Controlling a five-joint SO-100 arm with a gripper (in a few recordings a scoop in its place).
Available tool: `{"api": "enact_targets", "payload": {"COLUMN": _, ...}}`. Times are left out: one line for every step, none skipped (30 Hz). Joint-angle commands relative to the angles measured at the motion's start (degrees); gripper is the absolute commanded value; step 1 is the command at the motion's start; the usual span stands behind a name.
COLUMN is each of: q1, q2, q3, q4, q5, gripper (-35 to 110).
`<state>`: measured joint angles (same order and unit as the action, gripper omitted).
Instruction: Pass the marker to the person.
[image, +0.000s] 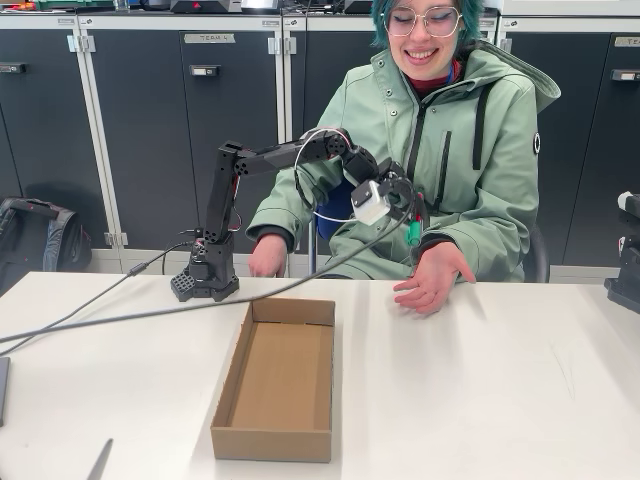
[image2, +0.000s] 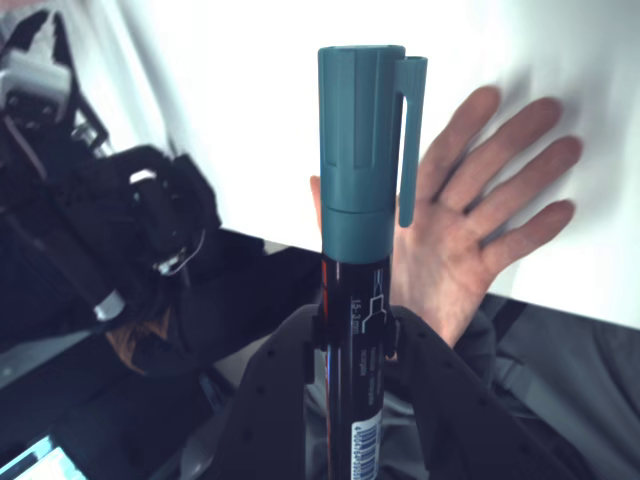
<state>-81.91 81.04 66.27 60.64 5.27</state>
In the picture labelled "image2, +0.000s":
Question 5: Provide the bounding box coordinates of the open laptop screen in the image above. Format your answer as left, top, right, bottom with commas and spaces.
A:
0, 433, 82, 480

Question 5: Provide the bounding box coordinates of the person's left hand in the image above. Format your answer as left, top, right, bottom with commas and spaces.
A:
308, 84, 584, 350

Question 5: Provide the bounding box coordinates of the black marker with green cap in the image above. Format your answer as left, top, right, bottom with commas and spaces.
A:
303, 43, 429, 480

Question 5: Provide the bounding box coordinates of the brown textured item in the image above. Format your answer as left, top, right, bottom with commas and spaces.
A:
103, 307, 177, 377

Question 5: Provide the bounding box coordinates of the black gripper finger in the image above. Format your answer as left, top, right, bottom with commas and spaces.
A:
197, 301, 327, 480
383, 303, 577, 480

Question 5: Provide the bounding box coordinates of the person's left forearm green sleeve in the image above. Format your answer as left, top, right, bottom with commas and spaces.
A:
452, 292, 640, 480

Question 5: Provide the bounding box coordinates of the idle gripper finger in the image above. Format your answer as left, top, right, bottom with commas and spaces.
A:
49, 11, 77, 67
0, 10, 52, 67

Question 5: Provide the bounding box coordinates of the white camera module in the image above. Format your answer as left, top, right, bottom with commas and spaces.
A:
0, 51, 71, 120

